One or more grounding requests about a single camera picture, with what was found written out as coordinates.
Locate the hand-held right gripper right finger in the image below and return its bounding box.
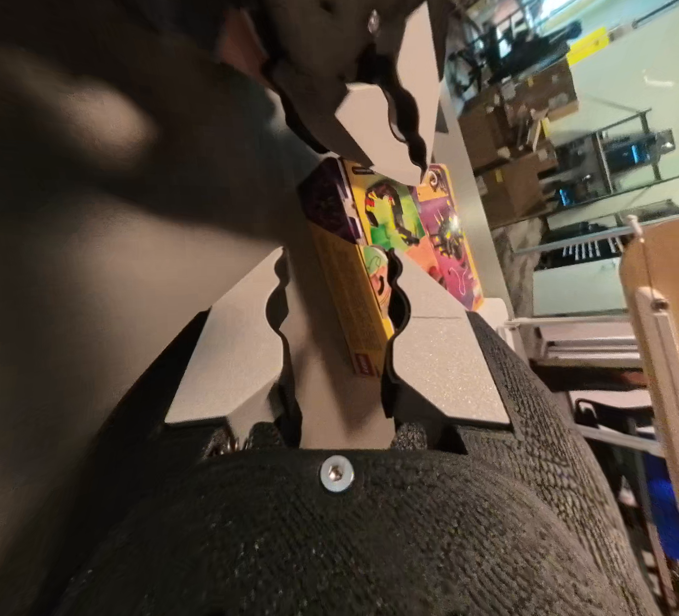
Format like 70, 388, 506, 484
381, 249, 511, 428

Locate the colourful lego set box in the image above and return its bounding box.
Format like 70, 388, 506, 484
297, 156, 484, 378

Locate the wooden board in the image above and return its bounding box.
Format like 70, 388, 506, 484
618, 214, 679, 468

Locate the pile of cardboard boxes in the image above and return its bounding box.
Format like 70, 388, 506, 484
459, 59, 579, 227

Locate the black office chair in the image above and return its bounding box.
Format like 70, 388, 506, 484
451, 19, 584, 97

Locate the yellow wall sign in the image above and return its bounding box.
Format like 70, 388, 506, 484
567, 26, 610, 66

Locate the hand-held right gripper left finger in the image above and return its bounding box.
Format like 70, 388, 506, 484
164, 246, 300, 448

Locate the metal shelf rack with printers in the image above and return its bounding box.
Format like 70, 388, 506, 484
554, 109, 677, 203

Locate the person's left hand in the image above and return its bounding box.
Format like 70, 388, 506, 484
219, 8, 268, 89

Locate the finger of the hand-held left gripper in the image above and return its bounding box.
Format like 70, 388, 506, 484
395, 1, 445, 187
334, 83, 429, 184

